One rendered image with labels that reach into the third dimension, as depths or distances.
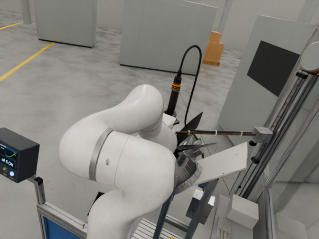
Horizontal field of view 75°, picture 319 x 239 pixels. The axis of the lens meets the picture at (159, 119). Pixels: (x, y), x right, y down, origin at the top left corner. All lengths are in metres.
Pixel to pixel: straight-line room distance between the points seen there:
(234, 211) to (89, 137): 1.23
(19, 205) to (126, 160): 2.29
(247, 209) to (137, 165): 1.22
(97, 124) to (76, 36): 7.89
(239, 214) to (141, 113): 1.18
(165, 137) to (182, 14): 5.97
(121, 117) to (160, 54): 6.25
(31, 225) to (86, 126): 2.09
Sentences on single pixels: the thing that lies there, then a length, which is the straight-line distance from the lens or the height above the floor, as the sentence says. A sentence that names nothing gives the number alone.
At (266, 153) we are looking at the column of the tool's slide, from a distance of 1.50.
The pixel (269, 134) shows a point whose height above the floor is 1.42.
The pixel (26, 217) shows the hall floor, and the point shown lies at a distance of 2.51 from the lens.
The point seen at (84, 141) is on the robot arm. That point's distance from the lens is 0.38.
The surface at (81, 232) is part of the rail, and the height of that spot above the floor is 0.84.
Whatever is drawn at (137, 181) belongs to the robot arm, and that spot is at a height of 1.73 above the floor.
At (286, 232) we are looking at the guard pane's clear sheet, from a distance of 1.29.
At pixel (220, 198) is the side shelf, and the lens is 1.64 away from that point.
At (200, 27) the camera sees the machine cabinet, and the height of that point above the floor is 1.48.
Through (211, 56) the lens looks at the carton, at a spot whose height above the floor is 0.31.
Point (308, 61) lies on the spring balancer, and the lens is 1.35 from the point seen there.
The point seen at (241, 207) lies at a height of 0.97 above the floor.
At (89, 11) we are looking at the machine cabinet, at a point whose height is 1.18.
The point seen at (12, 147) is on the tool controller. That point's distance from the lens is 1.23.
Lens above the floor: 1.99
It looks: 30 degrees down
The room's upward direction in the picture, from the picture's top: 12 degrees clockwise
